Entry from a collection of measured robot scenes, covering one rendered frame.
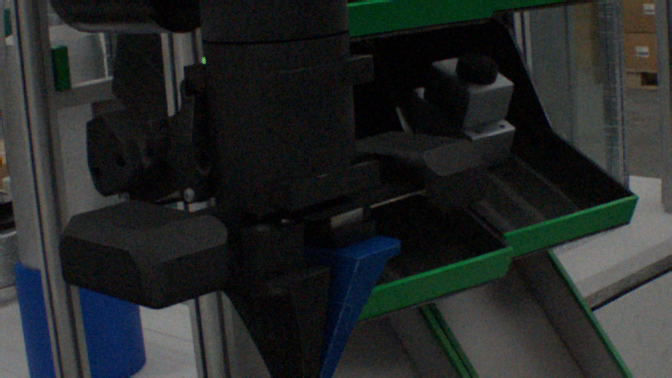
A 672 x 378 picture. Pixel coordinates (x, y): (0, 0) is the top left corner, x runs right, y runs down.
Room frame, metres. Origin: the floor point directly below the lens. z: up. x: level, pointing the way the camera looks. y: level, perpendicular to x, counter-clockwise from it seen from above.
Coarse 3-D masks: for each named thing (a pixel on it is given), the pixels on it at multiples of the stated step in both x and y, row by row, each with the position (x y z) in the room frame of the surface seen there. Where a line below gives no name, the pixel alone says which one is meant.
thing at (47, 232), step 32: (32, 0) 0.91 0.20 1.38; (32, 32) 0.90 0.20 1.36; (192, 32) 0.79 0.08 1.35; (32, 64) 0.90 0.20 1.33; (192, 64) 0.78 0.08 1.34; (32, 96) 0.90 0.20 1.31; (32, 128) 0.90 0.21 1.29; (32, 160) 0.91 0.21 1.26; (32, 192) 0.91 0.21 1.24; (64, 192) 0.91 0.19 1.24; (64, 224) 0.91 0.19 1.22; (64, 288) 0.90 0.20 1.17; (64, 320) 0.90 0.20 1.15; (192, 320) 0.79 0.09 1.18; (224, 320) 0.79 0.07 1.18; (64, 352) 0.90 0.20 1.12; (224, 352) 0.79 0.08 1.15
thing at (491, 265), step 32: (128, 64) 0.90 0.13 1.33; (160, 64) 0.86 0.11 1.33; (128, 96) 0.90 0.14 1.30; (160, 96) 0.86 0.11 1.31; (384, 96) 0.88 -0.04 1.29; (384, 128) 0.88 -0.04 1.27; (384, 224) 0.82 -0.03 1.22; (416, 224) 0.83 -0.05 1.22; (448, 224) 0.83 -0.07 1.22; (480, 224) 0.80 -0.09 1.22; (416, 256) 0.80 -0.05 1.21; (448, 256) 0.80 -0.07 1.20; (480, 256) 0.77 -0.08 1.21; (384, 288) 0.73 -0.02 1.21; (416, 288) 0.74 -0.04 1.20; (448, 288) 0.76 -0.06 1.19
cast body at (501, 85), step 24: (432, 72) 0.93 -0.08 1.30; (456, 72) 0.93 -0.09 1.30; (480, 72) 0.91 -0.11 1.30; (432, 96) 0.94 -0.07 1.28; (456, 96) 0.91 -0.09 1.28; (480, 96) 0.91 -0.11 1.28; (504, 96) 0.93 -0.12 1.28; (432, 120) 0.94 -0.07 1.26; (456, 120) 0.92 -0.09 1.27; (480, 120) 0.92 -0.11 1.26; (504, 120) 0.94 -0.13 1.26; (480, 144) 0.91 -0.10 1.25; (504, 144) 0.93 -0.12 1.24
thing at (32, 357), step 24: (24, 288) 1.56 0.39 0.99; (24, 312) 1.57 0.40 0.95; (96, 312) 1.54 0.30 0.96; (120, 312) 1.57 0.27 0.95; (24, 336) 1.58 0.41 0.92; (48, 336) 1.54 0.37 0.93; (96, 336) 1.54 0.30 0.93; (120, 336) 1.56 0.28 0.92; (48, 360) 1.54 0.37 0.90; (96, 360) 1.54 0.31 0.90; (120, 360) 1.56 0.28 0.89; (144, 360) 1.61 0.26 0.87
